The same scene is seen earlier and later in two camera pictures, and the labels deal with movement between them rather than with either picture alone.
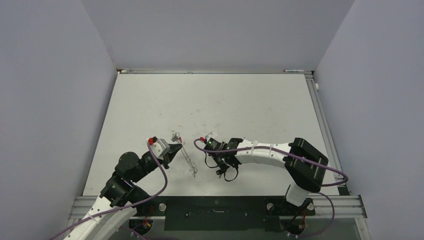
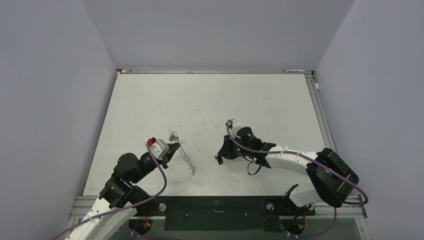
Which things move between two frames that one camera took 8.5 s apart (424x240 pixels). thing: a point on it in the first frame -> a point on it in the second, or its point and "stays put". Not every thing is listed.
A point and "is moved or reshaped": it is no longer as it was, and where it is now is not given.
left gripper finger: x=174 y=147 stays put
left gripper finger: x=172 y=151 stays put
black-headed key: x=219 y=172 is moved or reshaped
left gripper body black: x=165 y=161 stays put
